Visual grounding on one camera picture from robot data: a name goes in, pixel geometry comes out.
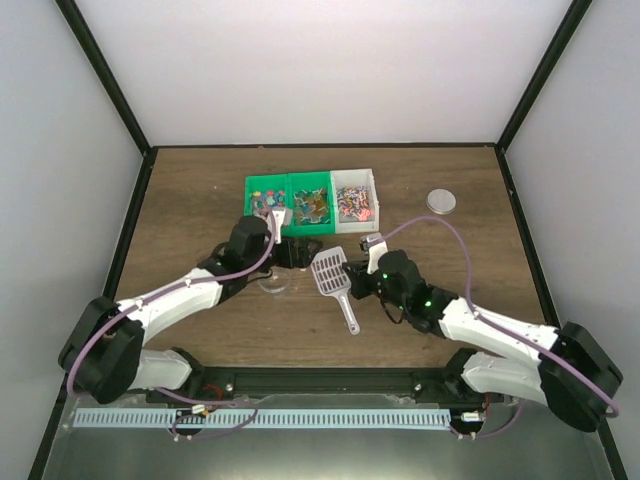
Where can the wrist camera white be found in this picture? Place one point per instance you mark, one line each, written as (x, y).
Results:
(279, 217)
(374, 246)

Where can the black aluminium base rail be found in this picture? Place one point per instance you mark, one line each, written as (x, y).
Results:
(325, 382)

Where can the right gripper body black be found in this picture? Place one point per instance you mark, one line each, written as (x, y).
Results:
(360, 290)

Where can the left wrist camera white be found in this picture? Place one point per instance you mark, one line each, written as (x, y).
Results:
(279, 217)

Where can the clear plastic round container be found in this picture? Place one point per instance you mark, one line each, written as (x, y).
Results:
(275, 282)

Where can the green bin candies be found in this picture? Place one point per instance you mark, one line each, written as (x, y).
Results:
(310, 196)
(267, 191)

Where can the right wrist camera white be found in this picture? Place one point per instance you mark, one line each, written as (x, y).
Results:
(374, 246)

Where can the green bin left candies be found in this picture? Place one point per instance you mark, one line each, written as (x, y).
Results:
(267, 191)

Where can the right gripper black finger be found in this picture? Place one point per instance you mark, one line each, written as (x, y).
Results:
(355, 268)
(360, 290)

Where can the lilac slotted plastic scoop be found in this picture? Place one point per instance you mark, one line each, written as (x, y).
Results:
(332, 281)

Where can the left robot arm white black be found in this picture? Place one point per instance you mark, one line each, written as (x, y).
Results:
(106, 355)

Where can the light blue slotted cable duct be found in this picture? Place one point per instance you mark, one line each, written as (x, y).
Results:
(420, 419)

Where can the green bin middle candies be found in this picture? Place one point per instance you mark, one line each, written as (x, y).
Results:
(310, 196)

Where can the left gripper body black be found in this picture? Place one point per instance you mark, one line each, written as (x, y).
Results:
(286, 261)

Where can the white bin striped candies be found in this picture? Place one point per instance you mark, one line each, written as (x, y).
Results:
(355, 201)

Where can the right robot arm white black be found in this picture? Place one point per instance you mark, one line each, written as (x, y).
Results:
(433, 310)

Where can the round grey metal lid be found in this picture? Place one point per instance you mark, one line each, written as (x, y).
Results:
(441, 201)

